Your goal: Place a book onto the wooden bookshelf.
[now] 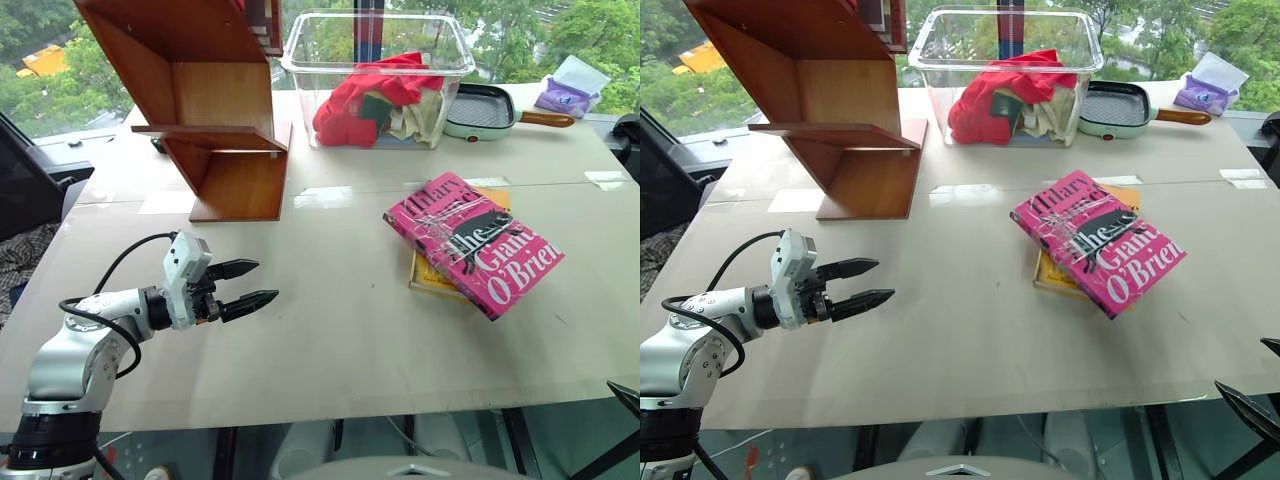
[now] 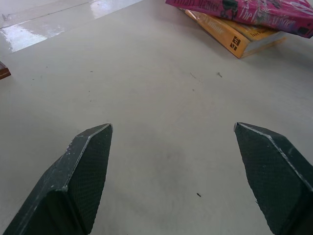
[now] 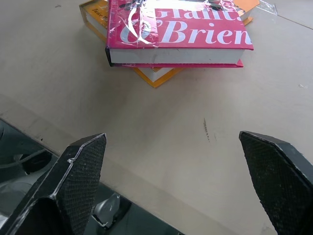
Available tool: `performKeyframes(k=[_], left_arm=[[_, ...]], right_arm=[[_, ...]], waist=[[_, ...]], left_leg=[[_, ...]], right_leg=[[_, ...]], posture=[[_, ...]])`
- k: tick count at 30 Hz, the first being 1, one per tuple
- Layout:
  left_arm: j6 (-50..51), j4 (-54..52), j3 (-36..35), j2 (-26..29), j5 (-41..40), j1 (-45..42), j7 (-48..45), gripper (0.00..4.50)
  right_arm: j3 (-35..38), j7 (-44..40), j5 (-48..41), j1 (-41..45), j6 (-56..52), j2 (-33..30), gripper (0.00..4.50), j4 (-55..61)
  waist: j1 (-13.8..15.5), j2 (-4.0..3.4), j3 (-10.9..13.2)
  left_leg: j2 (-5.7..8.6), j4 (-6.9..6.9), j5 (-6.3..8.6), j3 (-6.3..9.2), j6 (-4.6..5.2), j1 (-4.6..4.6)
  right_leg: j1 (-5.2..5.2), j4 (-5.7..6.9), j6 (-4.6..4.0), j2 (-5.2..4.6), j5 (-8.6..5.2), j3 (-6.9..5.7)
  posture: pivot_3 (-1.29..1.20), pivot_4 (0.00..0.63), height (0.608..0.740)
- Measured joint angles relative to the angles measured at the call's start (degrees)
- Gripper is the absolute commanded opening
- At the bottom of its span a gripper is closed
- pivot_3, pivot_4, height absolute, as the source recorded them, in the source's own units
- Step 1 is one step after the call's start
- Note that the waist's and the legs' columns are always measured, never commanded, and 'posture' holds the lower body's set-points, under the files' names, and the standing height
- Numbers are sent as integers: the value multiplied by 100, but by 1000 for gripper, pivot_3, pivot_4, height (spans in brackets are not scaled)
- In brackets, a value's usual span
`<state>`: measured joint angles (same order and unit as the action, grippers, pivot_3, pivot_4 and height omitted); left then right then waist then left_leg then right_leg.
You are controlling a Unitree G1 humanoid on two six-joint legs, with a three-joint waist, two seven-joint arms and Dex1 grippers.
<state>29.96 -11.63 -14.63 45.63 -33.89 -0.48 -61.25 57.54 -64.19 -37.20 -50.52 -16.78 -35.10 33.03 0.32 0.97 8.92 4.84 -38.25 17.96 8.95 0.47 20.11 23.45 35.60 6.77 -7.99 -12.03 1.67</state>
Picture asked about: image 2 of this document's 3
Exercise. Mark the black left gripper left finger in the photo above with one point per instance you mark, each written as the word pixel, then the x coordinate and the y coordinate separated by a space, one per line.
pixel 73 181

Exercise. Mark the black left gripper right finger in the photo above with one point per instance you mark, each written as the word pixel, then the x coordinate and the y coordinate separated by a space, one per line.
pixel 274 176

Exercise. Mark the yellow paperback book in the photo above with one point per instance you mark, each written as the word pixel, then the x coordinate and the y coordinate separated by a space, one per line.
pixel 232 38

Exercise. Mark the pink paperback book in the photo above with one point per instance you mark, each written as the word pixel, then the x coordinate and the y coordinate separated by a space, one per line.
pixel 247 13

